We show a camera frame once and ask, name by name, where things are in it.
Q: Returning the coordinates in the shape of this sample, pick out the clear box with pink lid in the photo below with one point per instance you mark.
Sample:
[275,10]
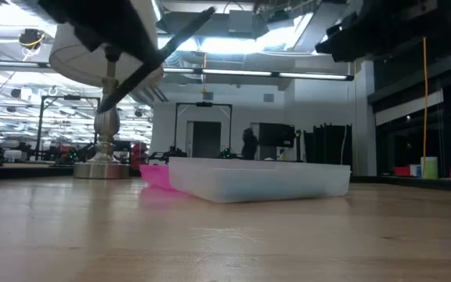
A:
[257,182]

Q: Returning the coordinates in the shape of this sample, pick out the white container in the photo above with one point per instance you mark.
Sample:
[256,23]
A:
[13,155]

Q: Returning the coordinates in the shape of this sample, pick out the red box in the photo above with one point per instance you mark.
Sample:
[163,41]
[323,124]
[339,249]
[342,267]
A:
[401,171]

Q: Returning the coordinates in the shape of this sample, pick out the silver lamp with white shade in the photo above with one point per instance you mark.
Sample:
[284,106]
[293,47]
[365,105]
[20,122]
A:
[106,129]

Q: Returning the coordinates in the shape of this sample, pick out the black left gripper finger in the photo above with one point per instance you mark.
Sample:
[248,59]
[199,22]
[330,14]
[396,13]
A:
[147,51]

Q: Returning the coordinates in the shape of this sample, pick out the long matte black pen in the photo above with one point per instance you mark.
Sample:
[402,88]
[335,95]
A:
[186,31]

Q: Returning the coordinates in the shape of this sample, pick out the magenta chair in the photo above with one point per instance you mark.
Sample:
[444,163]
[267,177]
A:
[139,154]

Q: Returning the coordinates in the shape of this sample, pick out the black folding panels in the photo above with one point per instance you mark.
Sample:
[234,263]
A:
[327,149]

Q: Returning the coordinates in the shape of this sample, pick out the blue and white box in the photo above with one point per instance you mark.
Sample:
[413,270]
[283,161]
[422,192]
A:
[415,171]

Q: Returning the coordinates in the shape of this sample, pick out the thin black gantry frame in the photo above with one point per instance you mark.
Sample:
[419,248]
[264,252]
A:
[41,125]

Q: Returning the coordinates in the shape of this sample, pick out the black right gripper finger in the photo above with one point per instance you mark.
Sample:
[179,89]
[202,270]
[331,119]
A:
[343,47]

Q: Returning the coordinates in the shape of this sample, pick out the green and white box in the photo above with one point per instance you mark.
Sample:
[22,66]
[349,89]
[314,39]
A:
[432,168]

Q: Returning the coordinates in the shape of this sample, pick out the long ceiling light bar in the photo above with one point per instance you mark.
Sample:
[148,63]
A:
[311,76]

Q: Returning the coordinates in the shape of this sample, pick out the person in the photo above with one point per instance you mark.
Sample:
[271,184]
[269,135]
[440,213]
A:
[250,145]

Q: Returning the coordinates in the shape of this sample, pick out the grey ceiling duct unit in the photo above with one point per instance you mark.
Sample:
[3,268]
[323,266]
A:
[241,21]

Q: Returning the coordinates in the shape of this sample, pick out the black flat screen television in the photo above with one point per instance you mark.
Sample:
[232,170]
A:
[278,135]

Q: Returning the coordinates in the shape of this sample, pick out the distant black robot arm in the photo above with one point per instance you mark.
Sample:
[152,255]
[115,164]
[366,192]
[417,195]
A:
[168,153]
[227,153]

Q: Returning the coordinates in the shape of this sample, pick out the black gantry with camera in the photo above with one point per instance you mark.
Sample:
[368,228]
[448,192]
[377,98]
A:
[204,104]

